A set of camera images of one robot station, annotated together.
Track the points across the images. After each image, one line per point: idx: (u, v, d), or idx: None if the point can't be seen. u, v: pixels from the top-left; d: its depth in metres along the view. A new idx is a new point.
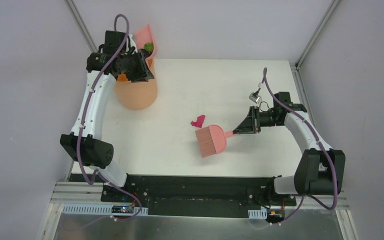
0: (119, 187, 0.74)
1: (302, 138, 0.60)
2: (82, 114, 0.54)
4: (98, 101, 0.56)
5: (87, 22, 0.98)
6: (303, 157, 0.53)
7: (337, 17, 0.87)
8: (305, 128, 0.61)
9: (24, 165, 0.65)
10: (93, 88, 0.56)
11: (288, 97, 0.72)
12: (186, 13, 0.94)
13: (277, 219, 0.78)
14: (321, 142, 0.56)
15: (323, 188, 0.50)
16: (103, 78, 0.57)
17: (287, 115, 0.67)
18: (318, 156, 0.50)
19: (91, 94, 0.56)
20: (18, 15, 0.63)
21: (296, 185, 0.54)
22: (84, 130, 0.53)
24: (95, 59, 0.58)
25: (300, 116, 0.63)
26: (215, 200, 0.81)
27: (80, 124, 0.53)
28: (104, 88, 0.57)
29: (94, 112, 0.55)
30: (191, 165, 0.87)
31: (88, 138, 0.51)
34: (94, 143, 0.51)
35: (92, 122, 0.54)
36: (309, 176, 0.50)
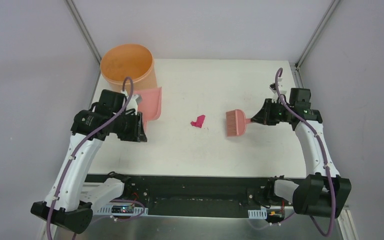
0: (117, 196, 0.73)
1: (310, 156, 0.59)
2: (58, 183, 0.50)
4: (77, 168, 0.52)
5: (86, 21, 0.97)
6: (306, 180, 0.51)
7: (337, 17, 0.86)
8: (315, 145, 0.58)
9: (24, 165, 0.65)
10: (73, 154, 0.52)
11: (306, 96, 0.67)
12: (187, 13, 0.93)
13: (277, 219, 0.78)
14: (329, 167, 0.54)
15: (319, 212, 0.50)
16: (86, 143, 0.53)
17: (300, 125, 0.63)
18: (321, 183, 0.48)
19: (70, 161, 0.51)
20: (17, 13, 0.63)
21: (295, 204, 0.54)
22: (58, 203, 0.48)
24: (81, 121, 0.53)
25: (313, 130, 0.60)
26: (215, 200, 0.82)
27: (54, 195, 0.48)
28: (86, 153, 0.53)
29: (71, 183, 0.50)
30: (191, 165, 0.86)
31: (59, 212, 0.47)
34: (66, 216, 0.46)
35: (67, 193, 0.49)
36: (307, 199, 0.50)
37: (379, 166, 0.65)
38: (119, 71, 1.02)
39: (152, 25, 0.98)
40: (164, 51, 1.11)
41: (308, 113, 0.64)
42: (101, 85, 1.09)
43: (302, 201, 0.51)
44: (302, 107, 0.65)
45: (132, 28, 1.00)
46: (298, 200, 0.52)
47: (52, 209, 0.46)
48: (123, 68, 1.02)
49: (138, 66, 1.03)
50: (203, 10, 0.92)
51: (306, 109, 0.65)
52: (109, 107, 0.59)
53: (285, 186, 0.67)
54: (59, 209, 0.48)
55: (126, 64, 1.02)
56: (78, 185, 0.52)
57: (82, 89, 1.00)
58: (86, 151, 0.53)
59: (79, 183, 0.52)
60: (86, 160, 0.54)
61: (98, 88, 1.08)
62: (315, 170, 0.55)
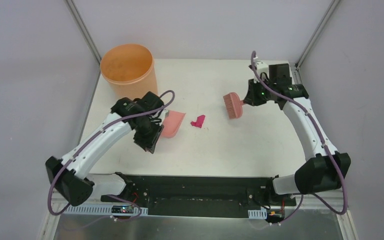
0: (115, 194, 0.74)
1: (306, 137, 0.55)
2: (80, 146, 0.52)
4: (101, 142, 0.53)
5: (86, 21, 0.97)
6: (307, 163, 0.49)
7: (337, 17, 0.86)
8: (308, 123, 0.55)
9: (24, 165, 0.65)
10: (105, 128, 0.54)
11: (286, 71, 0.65)
12: (187, 13, 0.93)
13: (277, 219, 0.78)
14: (327, 144, 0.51)
15: (324, 187, 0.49)
16: (119, 124, 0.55)
17: (287, 105, 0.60)
18: (323, 165, 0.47)
19: (100, 133, 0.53)
20: (16, 13, 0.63)
21: (298, 184, 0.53)
22: (72, 164, 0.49)
24: (123, 104, 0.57)
25: (304, 108, 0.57)
26: (215, 200, 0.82)
27: (72, 156, 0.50)
28: (115, 132, 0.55)
29: (90, 152, 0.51)
30: (191, 165, 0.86)
31: (69, 173, 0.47)
34: (72, 181, 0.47)
35: (83, 159, 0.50)
36: (312, 180, 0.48)
37: (379, 166, 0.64)
38: (119, 71, 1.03)
39: (152, 25, 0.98)
40: (164, 51, 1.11)
41: (294, 90, 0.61)
42: (101, 85, 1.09)
43: (305, 181, 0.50)
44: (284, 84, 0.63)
45: (132, 28, 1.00)
46: (301, 180, 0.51)
47: (64, 168, 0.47)
48: (123, 68, 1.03)
49: (138, 66, 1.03)
50: (203, 11, 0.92)
51: (290, 87, 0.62)
52: (148, 107, 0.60)
53: (283, 179, 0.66)
54: (69, 171, 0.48)
55: (126, 64, 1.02)
56: (94, 158, 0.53)
57: (82, 89, 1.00)
58: (116, 130, 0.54)
59: (95, 157, 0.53)
60: (110, 139, 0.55)
61: (98, 88, 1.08)
62: (315, 150, 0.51)
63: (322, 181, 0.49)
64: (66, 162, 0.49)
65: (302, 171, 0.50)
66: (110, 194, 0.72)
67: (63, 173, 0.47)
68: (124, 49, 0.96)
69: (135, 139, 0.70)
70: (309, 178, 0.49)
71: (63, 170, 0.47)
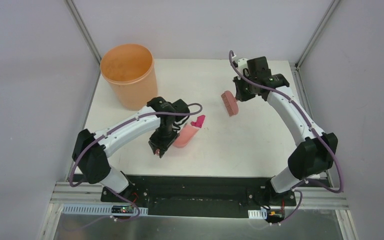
0: (117, 191, 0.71)
1: (293, 124, 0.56)
2: (115, 127, 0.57)
4: (133, 128, 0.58)
5: (86, 21, 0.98)
6: (298, 148, 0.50)
7: (337, 17, 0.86)
8: (292, 109, 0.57)
9: (24, 166, 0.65)
10: (139, 117, 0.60)
11: (264, 63, 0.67)
12: (187, 13, 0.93)
13: (277, 219, 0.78)
14: (314, 127, 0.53)
15: (319, 167, 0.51)
16: (151, 117, 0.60)
17: (271, 95, 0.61)
18: (314, 146, 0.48)
19: (133, 120, 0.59)
20: (17, 13, 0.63)
21: (293, 170, 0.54)
22: (103, 140, 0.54)
24: (159, 102, 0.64)
25: (287, 96, 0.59)
26: (215, 200, 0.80)
27: (105, 133, 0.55)
28: (146, 124, 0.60)
29: (121, 133, 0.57)
30: (191, 165, 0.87)
31: (98, 147, 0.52)
34: (99, 155, 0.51)
35: (114, 138, 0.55)
36: (307, 164, 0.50)
37: (379, 166, 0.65)
38: (119, 71, 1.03)
39: (152, 25, 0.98)
40: (164, 51, 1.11)
41: (275, 80, 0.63)
42: (101, 85, 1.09)
43: (300, 166, 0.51)
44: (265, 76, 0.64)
45: (132, 29, 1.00)
46: (296, 165, 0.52)
47: (95, 142, 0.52)
48: (124, 68, 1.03)
49: (138, 66, 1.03)
50: (203, 11, 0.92)
51: (270, 77, 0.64)
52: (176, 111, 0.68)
53: (280, 175, 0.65)
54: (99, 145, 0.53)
55: (126, 64, 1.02)
56: (123, 140, 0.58)
57: (82, 89, 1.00)
58: (148, 121, 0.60)
59: (123, 140, 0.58)
60: (140, 128, 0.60)
61: (98, 88, 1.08)
62: (303, 135, 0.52)
63: (314, 164, 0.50)
64: (99, 137, 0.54)
65: (296, 157, 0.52)
66: (112, 189, 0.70)
67: (93, 146, 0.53)
68: (124, 49, 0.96)
69: (152, 139, 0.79)
70: (303, 162, 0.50)
71: (93, 144, 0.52)
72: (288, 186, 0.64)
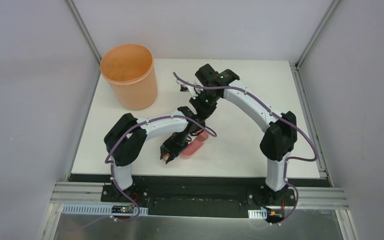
0: (122, 187, 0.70)
1: (254, 114, 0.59)
2: (155, 117, 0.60)
4: (168, 123, 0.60)
5: (86, 21, 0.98)
6: (266, 135, 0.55)
7: (337, 17, 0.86)
8: (250, 100, 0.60)
9: (24, 165, 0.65)
10: (174, 116, 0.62)
11: (210, 68, 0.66)
12: (187, 12, 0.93)
13: (277, 219, 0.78)
14: (273, 111, 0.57)
15: (289, 144, 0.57)
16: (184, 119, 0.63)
17: (227, 93, 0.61)
18: (279, 128, 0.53)
19: (169, 117, 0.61)
20: (17, 14, 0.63)
21: (267, 153, 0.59)
22: (144, 126, 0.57)
24: (188, 109, 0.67)
25: (241, 90, 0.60)
26: (215, 200, 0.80)
27: (146, 120, 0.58)
28: (179, 123, 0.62)
29: (159, 126, 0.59)
30: (191, 166, 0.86)
31: (141, 130, 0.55)
34: (141, 138, 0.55)
35: (153, 127, 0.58)
36: (279, 146, 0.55)
37: (379, 166, 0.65)
38: (118, 71, 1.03)
39: (152, 25, 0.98)
40: (164, 51, 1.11)
41: (225, 76, 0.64)
42: (101, 85, 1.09)
43: (273, 149, 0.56)
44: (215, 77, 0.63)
45: (133, 29, 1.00)
46: (270, 149, 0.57)
47: (138, 125, 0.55)
48: (123, 68, 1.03)
49: (138, 66, 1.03)
50: (203, 10, 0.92)
51: (220, 75, 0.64)
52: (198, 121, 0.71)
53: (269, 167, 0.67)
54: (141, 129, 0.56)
55: (125, 64, 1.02)
56: (156, 133, 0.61)
57: (82, 89, 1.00)
58: (180, 123, 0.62)
59: (156, 133, 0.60)
60: (172, 126, 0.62)
61: (98, 88, 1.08)
62: (267, 121, 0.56)
63: (283, 143, 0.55)
64: (140, 122, 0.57)
65: (266, 141, 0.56)
66: (123, 183, 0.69)
67: (135, 129, 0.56)
68: (123, 48, 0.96)
69: (165, 144, 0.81)
70: (274, 143, 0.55)
71: (137, 126, 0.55)
72: (279, 177, 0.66)
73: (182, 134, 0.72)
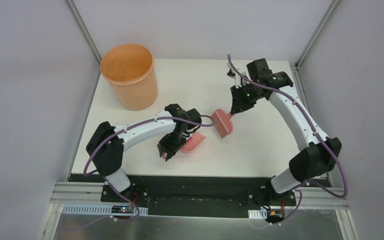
0: (118, 190, 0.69)
1: (296, 128, 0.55)
2: (134, 123, 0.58)
4: (150, 128, 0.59)
5: (86, 21, 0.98)
6: (301, 153, 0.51)
7: (336, 17, 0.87)
8: (297, 112, 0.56)
9: (24, 165, 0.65)
10: (158, 119, 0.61)
11: (264, 65, 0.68)
12: (187, 13, 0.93)
13: (277, 219, 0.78)
14: (318, 132, 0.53)
15: (321, 171, 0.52)
16: (170, 120, 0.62)
17: (274, 95, 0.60)
18: (318, 151, 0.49)
19: (152, 120, 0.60)
20: (17, 14, 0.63)
21: (295, 172, 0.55)
22: (122, 134, 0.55)
24: (176, 108, 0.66)
25: (291, 98, 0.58)
26: (215, 200, 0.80)
27: (124, 128, 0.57)
28: (164, 126, 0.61)
29: (140, 131, 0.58)
30: (191, 166, 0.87)
31: (118, 140, 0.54)
34: (118, 148, 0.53)
35: (133, 135, 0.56)
36: (309, 169, 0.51)
37: (379, 165, 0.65)
38: (119, 71, 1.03)
39: (152, 25, 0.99)
40: (164, 51, 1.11)
41: (278, 79, 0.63)
42: (101, 85, 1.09)
43: (302, 170, 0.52)
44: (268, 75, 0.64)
45: (133, 29, 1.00)
46: (298, 169, 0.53)
47: (115, 134, 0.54)
48: (123, 68, 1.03)
49: (138, 66, 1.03)
50: (203, 11, 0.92)
51: (273, 76, 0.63)
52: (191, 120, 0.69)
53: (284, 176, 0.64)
54: (119, 138, 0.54)
55: (125, 64, 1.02)
56: (139, 139, 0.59)
57: (81, 89, 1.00)
58: (165, 124, 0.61)
59: (139, 139, 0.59)
60: (154, 130, 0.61)
61: (98, 88, 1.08)
62: (308, 140, 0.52)
63: (315, 168, 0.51)
64: (119, 131, 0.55)
65: (298, 159, 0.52)
66: (114, 188, 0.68)
67: (112, 139, 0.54)
68: (123, 48, 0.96)
69: (161, 142, 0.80)
70: (305, 165, 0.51)
71: (113, 136, 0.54)
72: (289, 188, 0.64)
73: (175, 132, 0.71)
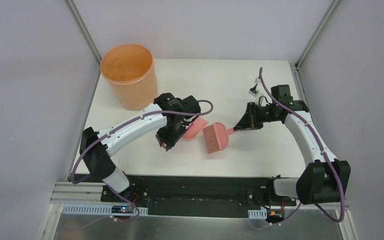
0: (117, 191, 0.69)
1: (305, 147, 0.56)
2: (118, 125, 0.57)
4: (135, 127, 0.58)
5: (86, 21, 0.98)
6: (306, 171, 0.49)
7: (336, 17, 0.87)
8: (307, 133, 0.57)
9: (25, 165, 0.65)
10: (145, 115, 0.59)
11: (287, 91, 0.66)
12: (187, 13, 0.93)
13: (277, 219, 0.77)
14: (326, 152, 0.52)
15: (327, 197, 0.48)
16: (158, 115, 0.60)
17: (288, 117, 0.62)
18: (323, 169, 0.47)
19: (138, 118, 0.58)
20: (16, 14, 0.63)
21: (299, 191, 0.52)
22: (106, 139, 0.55)
24: (166, 99, 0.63)
25: (303, 120, 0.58)
26: (215, 200, 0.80)
27: (108, 132, 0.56)
28: (152, 121, 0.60)
29: (125, 133, 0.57)
30: (191, 166, 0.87)
31: (101, 147, 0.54)
34: (102, 155, 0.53)
35: (118, 138, 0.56)
36: (313, 189, 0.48)
37: (379, 165, 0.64)
38: (119, 71, 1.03)
39: (152, 25, 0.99)
40: (165, 51, 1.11)
41: (295, 105, 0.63)
42: (101, 85, 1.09)
43: (306, 190, 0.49)
44: (286, 101, 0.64)
45: (133, 29, 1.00)
46: (303, 191, 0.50)
47: (98, 141, 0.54)
48: (123, 68, 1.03)
49: (138, 66, 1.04)
50: (203, 11, 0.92)
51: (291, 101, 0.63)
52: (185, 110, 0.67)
53: (286, 183, 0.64)
54: (102, 145, 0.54)
55: (125, 64, 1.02)
56: (126, 140, 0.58)
57: (81, 89, 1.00)
58: (153, 120, 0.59)
59: (126, 140, 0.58)
60: (141, 129, 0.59)
61: (98, 88, 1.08)
62: (314, 158, 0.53)
63: (320, 190, 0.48)
64: (102, 137, 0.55)
65: (303, 179, 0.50)
66: (112, 190, 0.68)
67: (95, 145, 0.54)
68: (124, 48, 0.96)
69: (159, 134, 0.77)
70: (309, 185, 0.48)
71: (97, 143, 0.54)
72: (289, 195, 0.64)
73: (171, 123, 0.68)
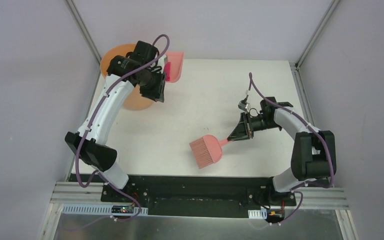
0: (119, 187, 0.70)
1: (293, 129, 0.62)
2: (91, 116, 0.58)
4: (108, 106, 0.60)
5: (86, 21, 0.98)
6: (295, 143, 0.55)
7: (336, 17, 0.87)
8: (293, 119, 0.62)
9: (24, 165, 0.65)
10: (108, 92, 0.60)
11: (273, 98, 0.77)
12: (187, 13, 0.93)
13: (277, 219, 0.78)
14: (310, 125, 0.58)
15: (319, 170, 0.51)
16: (120, 84, 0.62)
17: (276, 111, 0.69)
18: (309, 137, 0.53)
19: (105, 98, 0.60)
20: (16, 13, 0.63)
21: (293, 167, 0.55)
22: (89, 134, 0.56)
24: (118, 63, 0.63)
25: (288, 110, 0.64)
26: (215, 200, 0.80)
27: (87, 127, 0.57)
28: (119, 93, 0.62)
29: (102, 118, 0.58)
30: (191, 166, 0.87)
31: (91, 142, 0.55)
34: (96, 146, 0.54)
35: (98, 127, 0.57)
36: (303, 157, 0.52)
37: (379, 164, 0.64)
38: None
39: (152, 25, 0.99)
40: None
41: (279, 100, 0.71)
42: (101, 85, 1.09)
43: (298, 161, 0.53)
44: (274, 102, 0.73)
45: (133, 29, 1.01)
46: (296, 165, 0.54)
47: (85, 138, 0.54)
48: None
49: None
50: (203, 11, 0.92)
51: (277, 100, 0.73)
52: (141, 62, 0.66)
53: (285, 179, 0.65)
54: (89, 140, 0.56)
55: None
56: (107, 123, 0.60)
57: (81, 89, 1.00)
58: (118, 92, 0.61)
59: (107, 124, 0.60)
60: (112, 106, 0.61)
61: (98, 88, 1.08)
62: None
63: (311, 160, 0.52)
64: (84, 133, 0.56)
65: (294, 155, 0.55)
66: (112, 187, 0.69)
67: (85, 142, 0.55)
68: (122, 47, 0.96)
69: (143, 93, 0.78)
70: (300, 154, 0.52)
71: (84, 139, 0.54)
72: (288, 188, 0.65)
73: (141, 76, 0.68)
